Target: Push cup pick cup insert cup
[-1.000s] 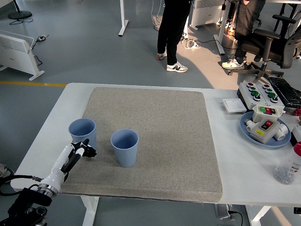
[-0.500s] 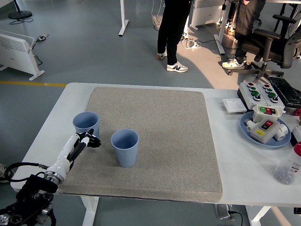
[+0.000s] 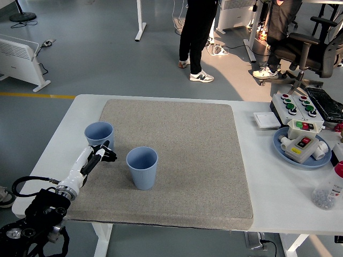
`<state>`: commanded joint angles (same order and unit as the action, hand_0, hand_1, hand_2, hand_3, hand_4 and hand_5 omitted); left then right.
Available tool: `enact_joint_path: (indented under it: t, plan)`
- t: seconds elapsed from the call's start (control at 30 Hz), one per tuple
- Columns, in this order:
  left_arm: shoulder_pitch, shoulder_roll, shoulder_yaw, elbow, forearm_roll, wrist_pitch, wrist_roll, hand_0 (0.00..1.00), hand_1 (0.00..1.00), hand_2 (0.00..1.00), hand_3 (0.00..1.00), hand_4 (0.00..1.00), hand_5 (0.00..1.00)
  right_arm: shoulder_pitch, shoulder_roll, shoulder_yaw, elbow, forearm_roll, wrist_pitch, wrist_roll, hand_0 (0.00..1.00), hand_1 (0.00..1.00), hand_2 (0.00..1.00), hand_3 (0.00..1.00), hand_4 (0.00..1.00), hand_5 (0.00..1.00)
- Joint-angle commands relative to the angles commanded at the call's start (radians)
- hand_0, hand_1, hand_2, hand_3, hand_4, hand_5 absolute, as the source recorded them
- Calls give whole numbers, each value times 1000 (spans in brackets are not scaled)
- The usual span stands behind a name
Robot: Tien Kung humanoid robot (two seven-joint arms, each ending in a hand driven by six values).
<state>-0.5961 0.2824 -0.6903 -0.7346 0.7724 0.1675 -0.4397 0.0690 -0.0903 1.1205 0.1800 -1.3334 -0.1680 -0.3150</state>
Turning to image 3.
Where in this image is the black round stand base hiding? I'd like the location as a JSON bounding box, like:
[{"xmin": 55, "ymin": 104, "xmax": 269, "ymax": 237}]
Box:
[{"xmin": 9, "ymin": 0, "xmax": 38, "ymax": 22}]

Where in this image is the white pipe fitting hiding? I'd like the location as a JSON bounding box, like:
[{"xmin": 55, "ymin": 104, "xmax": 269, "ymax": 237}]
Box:
[
  {"xmin": 278, "ymin": 135, "xmax": 292, "ymax": 152},
  {"xmin": 313, "ymin": 140, "xmax": 330, "ymax": 161}
]

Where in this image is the white panel heater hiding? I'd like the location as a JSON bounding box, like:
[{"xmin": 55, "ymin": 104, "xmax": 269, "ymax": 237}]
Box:
[
  {"xmin": 0, "ymin": 34, "xmax": 51, "ymax": 93},
  {"xmin": 215, "ymin": 0, "xmax": 258, "ymax": 34}
]

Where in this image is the white green-red button switch box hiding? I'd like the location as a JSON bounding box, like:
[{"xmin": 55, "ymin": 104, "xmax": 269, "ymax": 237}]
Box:
[{"xmin": 287, "ymin": 119, "xmax": 325, "ymax": 140}]

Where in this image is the white table leg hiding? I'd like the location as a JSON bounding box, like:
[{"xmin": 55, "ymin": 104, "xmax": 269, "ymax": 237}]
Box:
[{"xmin": 91, "ymin": 222, "xmax": 114, "ymax": 257}]

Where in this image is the seated person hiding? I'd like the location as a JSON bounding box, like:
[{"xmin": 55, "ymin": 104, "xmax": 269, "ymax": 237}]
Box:
[{"xmin": 252, "ymin": 0, "xmax": 303, "ymax": 80}]

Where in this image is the blue ribbed plastic cup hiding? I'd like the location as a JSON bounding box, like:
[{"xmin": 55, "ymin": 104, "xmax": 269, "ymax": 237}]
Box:
[
  {"xmin": 125, "ymin": 146, "xmax": 159, "ymax": 191},
  {"xmin": 84, "ymin": 122, "xmax": 115, "ymax": 152}
]

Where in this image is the white four-button control box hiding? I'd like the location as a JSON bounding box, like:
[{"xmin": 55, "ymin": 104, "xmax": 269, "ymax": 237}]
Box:
[
  {"xmin": 270, "ymin": 93, "xmax": 306, "ymax": 126},
  {"xmin": 291, "ymin": 94, "xmax": 326, "ymax": 124}
]

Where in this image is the black office chair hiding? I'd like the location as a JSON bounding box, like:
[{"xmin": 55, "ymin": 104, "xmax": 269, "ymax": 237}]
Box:
[{"xmin": 273, "ymin": 16, "xmax": 343, "ymax": 93}]

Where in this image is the white desk leg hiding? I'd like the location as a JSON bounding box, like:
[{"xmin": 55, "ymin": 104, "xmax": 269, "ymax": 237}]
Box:
[
  {"xmin": 135, "ymin": 0, "xmax": 147, "ymax": 42},
  {"xmin": 243, "ymin": 0, "xmax": 265, "ymax": 64}
]

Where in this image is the grey red-black button switch box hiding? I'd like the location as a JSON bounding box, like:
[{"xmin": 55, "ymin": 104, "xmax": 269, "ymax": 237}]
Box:
[{"xmin": 284, "ymin": 134, "xmax": 320, "ymax": 164}]

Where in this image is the standing person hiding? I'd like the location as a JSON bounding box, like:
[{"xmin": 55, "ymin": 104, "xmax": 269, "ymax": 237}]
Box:
[{"xmin": 178, "ymin": 0, "xmax": 218, "ymax": 83}]

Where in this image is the white wall switch plate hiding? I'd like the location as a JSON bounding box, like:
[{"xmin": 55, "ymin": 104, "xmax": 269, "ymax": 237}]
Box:
[{"xmin": 253, "ymin": 111, "xmax": 282, "ymax": 129}]

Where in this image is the grey power strip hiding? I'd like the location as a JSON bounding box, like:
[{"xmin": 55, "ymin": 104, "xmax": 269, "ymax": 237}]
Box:
[{"xmin": 244, "ymin": 231, "xmax": 268, "ymax": 251}]

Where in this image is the blue round plate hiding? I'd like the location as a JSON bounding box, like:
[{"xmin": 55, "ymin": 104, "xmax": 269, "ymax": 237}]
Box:
[{"xmin": 273, "ymin": 126, "xmax": 332, "ymax": 169}]

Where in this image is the white floor cable bundle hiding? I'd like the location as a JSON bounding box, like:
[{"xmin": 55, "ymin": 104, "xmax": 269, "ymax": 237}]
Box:
[{"xmin": 207, "ymin": 44, "xmax": 230, "ymax": 57}]

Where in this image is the grey-brown table mat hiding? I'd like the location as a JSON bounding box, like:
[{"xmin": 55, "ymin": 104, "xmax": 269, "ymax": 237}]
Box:
[{"xmin": 63, "ymin": 99, "xmax": 255, "ymax": 231}]

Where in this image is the clear bottle with red cap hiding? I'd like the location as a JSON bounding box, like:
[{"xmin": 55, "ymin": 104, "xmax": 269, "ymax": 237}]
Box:
[{"xmin": 311, "ymin": 161, "xmax": 343, "ymax": 211}]

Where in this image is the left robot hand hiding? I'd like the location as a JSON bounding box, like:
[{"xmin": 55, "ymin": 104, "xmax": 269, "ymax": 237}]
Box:
[{"xmin": 57, "ymin": 140, "xmax": 118, "ymax": 192}]

